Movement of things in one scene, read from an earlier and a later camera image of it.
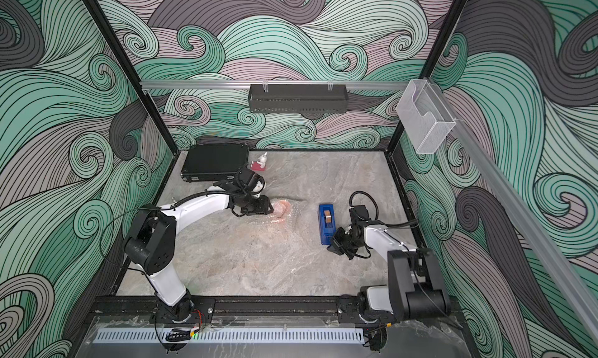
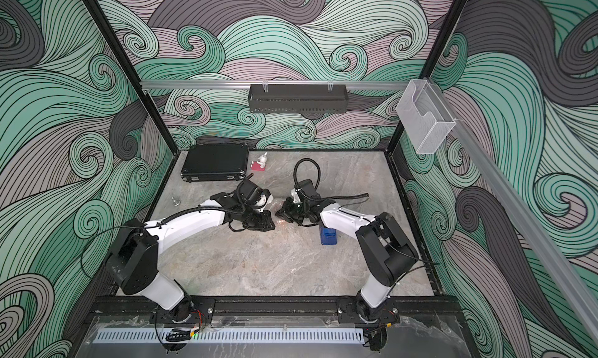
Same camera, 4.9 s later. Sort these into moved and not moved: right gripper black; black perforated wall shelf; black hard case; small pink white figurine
Moved: right gripper black
Not moved: black hard case; small pink white figurine; black perforated wall shelf
